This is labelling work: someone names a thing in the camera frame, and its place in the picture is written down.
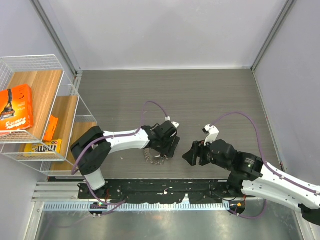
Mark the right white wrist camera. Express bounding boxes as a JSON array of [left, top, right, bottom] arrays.
[[202, 124, 220, 146]]

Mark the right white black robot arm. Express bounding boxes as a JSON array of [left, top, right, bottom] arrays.
[[182, 139, 320, 225]]

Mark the yellow candy bag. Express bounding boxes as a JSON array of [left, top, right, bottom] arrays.
[[23, 139, 62, 157]]

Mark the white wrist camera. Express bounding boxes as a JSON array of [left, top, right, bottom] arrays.
[[202, 124, 220, 146], [165, 116, 180, 129]]

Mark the orange product box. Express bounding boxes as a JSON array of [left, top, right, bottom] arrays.
[[0, 84, 34, 131]]

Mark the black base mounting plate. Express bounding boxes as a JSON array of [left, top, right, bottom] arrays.
[[94, 179, 244, 205]]

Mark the white slotted cable duct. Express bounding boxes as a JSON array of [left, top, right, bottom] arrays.
[[42, 201, 230, 212]]

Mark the white wire shelf rack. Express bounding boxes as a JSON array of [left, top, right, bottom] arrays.
[[0, 55, 97, 177]]

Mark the metal disc with key rings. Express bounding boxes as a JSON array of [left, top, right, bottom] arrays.
[[143, 148, 166, 165]]

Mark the small orange packet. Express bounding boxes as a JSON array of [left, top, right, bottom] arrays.
[[43, 115, 59, 141]]

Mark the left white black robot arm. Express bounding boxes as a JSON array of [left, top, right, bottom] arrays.
[[70, 120, 180, 199]]

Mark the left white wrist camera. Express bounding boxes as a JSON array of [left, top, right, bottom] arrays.
[[165, 116, 180, 129]]

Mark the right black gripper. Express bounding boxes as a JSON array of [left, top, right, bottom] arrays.
[[182, 136, 232, 171]]

